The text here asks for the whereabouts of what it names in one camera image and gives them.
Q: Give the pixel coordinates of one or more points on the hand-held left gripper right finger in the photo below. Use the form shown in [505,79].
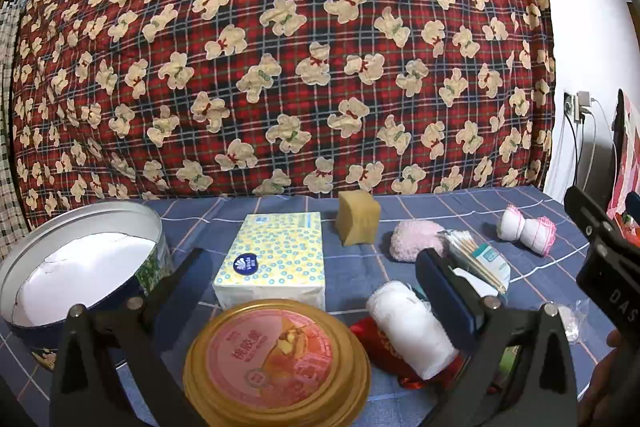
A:
[440,292]

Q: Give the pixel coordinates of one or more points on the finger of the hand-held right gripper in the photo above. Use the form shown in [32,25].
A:
[592,219]

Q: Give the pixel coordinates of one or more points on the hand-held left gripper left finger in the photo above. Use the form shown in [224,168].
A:
[175,277]

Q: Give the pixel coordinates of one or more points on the white gauze roll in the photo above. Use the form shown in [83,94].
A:
[410,327]

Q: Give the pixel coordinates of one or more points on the cotton swab pack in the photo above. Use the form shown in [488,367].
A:
[480,257]

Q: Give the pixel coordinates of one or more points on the pink fluffy cloth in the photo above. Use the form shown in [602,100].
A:
[412,239]

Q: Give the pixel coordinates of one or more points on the white towel bundle pink edge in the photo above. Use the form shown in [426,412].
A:
[525,229]

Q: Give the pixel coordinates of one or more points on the red mesh bag with scrubber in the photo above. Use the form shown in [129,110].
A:
[372,342]

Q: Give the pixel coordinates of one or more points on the round metal tin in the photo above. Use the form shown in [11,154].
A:
[75,267]

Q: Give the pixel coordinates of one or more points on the yellow sponge block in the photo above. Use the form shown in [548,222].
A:
[357,217]

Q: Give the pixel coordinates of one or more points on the person's right hand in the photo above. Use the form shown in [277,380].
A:
[612,372]

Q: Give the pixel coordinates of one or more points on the clear plastic packet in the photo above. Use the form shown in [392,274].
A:
[570,322]

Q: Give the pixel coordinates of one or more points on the pink printed poster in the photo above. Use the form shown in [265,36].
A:
[631,157]

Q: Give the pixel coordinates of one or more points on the black board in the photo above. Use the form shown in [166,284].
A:
[615,147]

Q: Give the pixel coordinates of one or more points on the blue plaid bedsheet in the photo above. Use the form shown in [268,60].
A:
[350,267]

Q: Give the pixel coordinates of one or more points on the green packet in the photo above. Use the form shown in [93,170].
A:
[510,357]

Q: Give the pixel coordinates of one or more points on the yellow-dotted tissue pack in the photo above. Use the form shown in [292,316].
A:
[270,257]

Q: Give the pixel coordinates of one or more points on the white plug charger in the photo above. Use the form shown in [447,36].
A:
[583,104]

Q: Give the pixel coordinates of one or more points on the gold tin lid pink label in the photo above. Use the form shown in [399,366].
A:
[270,362]

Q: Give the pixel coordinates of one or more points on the checked cloth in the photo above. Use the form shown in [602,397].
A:
[10,187]

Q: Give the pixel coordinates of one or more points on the red plaid bear-print blanket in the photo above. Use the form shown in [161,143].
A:
[300,57]

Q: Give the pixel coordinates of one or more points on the wall socket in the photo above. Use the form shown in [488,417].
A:
[569,103]

